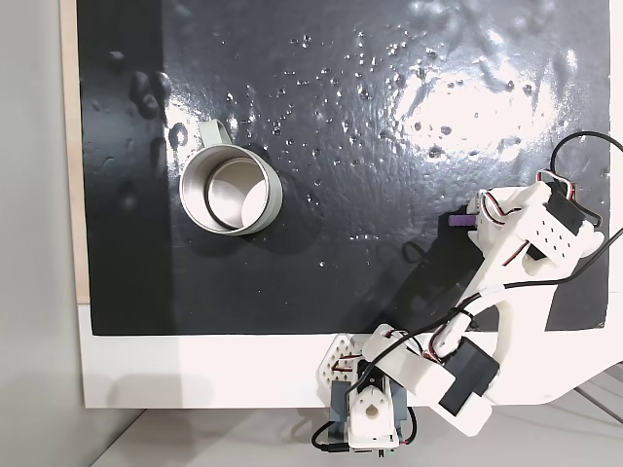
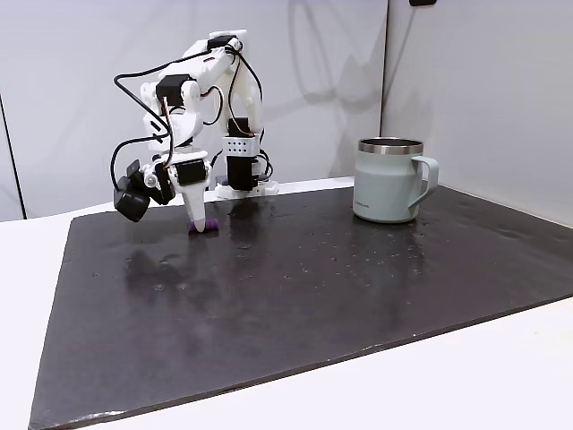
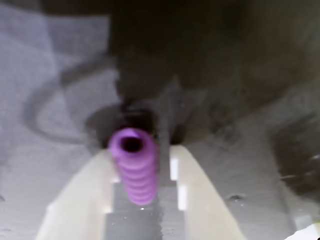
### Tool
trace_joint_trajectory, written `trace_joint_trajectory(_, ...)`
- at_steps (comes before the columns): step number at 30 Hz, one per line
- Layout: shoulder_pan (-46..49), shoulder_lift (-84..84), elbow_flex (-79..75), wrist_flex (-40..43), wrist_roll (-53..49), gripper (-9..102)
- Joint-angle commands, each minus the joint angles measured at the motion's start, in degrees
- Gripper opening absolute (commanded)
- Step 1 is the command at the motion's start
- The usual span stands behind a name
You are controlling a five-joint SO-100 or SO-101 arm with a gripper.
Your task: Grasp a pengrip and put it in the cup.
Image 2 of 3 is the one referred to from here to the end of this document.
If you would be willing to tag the purple pen grip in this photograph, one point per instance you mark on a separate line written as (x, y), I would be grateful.
(214, 223)

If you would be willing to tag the black leather mat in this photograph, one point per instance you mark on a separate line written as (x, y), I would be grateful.
(268, 313)

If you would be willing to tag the pale green steel mug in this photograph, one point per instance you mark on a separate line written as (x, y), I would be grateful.
(385, 188)

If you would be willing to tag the black camera box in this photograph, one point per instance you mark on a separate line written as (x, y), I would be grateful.
(132, 203)

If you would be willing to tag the black wall fixture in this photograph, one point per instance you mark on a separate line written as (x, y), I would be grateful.
(423, 2)

